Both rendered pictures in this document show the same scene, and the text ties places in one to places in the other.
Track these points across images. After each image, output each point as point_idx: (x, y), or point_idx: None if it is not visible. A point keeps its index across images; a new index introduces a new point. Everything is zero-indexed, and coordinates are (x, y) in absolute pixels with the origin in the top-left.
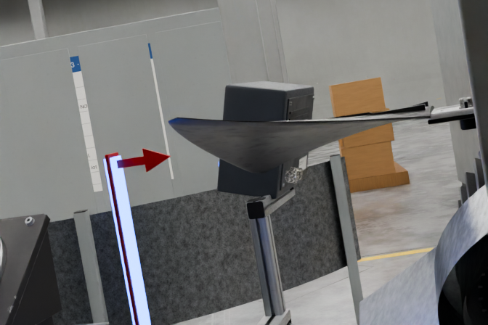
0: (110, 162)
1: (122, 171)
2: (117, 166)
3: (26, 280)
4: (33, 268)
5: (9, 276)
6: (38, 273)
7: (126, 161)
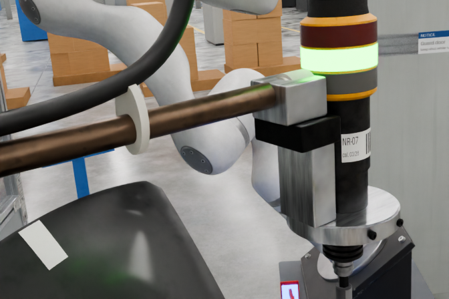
0: (281, 287)
1: (295, 296)
2: (288, 292)
3: (370, 281)
4: (384, 274)
5: (365, 270)
6: (389, 279)
7: (289, 294)
